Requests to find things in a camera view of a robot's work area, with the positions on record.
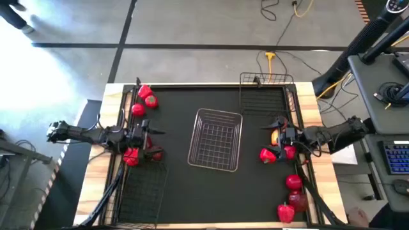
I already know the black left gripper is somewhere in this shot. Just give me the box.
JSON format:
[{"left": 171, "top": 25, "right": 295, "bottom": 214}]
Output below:
[{"left": 128, "top": 119, "right": 167, "bottom": 160}]

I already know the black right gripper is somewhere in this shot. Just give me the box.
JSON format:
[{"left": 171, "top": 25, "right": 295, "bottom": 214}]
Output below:
[{"left": 259, "top": 115, "right": 303, "bottom": 161}]

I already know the yellow and red apple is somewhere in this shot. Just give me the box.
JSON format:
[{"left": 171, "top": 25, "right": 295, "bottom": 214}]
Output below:
[{"left": 270, "top": 128, "right": 280, "bottom": 147}]

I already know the red bell pepper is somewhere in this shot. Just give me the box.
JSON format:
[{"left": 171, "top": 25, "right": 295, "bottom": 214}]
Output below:
[
  {"left": 258, "top": 148, "right": 279, "bottom": 165},
  {"left": 137, "top": 84, "right": 155, "bottom": 100},
  {"left": 122, "top": 147, "right": 141, "bottom": 168},
  {"left": 276, "top": 202, "right": 296, "bottom": 224}
]

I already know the red tomato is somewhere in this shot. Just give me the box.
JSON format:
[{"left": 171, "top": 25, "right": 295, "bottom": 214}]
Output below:
[
  {"left": 144, "top": 95, "right": 160, "bottom": 110},
  {"left": 130, "top": 102, "right": 147, "bottom": 118},
  {"left": 285, "top": 174, "right": 304, "bottom": 192}
]

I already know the black wire basket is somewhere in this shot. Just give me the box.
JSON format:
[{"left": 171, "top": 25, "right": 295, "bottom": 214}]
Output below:
[
  {"left": 116, "top": 159, "right": 171, "bottom": 229},
  {"left": 238, "top": 72, "right": 297, "bottom": 118}
]

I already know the silver wire basket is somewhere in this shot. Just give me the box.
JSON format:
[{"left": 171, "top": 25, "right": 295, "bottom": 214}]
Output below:
[{"left": 187, "top": 107, "right": 244, "bottom": 174}]

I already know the glossy dark red apple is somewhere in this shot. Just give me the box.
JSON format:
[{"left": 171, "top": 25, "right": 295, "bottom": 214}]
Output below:
[{"left": 288, "top": 190, "right": 309, "bottom": 213}]

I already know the white paper sheet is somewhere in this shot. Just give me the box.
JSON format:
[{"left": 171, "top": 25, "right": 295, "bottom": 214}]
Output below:
[{"left": 332, "top": 144, "right": 359, "bottom": 165}]

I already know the black table mat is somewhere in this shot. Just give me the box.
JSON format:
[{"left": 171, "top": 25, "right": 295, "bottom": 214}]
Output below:
[{"left": 122, "top": 84, "right": 308, "bottom": 225}]

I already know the person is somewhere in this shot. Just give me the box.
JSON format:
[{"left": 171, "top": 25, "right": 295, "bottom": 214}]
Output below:
[
  {"left": 347, "top": 204, "right": 409, "bottom": 230},
  {"left": 0, "top": 0, "right": 36, "bottom": 35}
]

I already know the blue-lit keyboard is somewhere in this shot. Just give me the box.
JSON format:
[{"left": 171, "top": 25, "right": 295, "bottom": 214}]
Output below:
[{"left": 381, "top": 141, "right": 409, "bottom": 175}]

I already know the black tower fan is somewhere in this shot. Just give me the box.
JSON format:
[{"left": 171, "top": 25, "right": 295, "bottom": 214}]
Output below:
[{"left": 311, "top": 0, "right": 409, "bottom": 98}]

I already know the black computer mouse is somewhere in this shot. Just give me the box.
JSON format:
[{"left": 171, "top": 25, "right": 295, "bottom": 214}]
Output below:
[{"left": 393, "top": 178, "right": 409, "bottom": 196}]

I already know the grey side desk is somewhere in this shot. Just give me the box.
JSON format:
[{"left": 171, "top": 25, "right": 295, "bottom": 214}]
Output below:
[{"left": 0, "top": 129, "right": 54, "bottom": 167}]

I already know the black frame strut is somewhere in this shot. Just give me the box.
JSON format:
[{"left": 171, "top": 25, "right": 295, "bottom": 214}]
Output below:
[
  {"left": 79, "top": 161, "right": 127, "bottom": 229},
  {"left": 295, "top": 172, "right": 338, "bottom": 226}
]

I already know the yellow floor cable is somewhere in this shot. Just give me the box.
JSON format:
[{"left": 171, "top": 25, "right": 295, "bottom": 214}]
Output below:
[
  {"left": 293, "top": 0, "right": 316, "bottom": 19},
  {"left": 316, "top": 72, "right": 353, "bottom": 100}
]

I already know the yellow extension cord plug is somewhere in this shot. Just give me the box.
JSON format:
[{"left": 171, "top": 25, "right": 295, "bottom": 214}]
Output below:
[{"left": 265, "top": 51, "right": 277, "bottom": 82}]

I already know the coiled black cable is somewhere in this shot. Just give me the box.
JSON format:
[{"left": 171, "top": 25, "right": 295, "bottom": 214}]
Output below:
[{"left": 373, "top": 81, "right": 407, "bottom": 108}]

